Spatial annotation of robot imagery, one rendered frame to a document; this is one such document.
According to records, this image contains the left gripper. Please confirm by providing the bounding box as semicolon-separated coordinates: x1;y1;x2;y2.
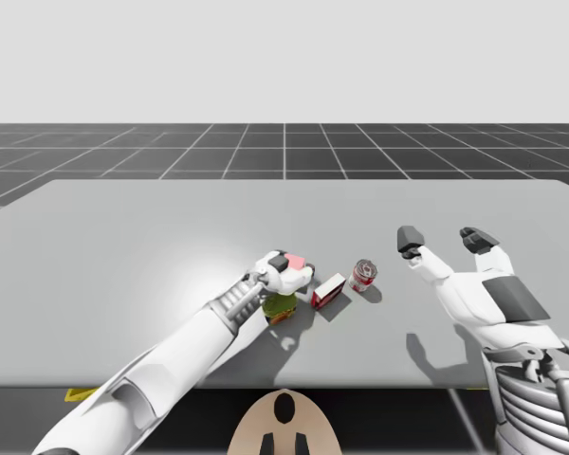
254;249;318;296

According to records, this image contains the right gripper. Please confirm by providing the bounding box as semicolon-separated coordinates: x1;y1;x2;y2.
395;225;564;353

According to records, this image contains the green and yellow can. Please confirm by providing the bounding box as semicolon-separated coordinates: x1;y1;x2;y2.
261;292;299;326

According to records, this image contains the red and white carton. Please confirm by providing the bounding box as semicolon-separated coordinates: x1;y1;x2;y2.
310;272;348;311

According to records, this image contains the red and white can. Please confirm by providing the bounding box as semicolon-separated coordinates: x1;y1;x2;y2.
349;258;378;294

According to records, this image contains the tan robot part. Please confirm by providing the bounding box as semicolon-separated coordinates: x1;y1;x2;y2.
227;387;343;455

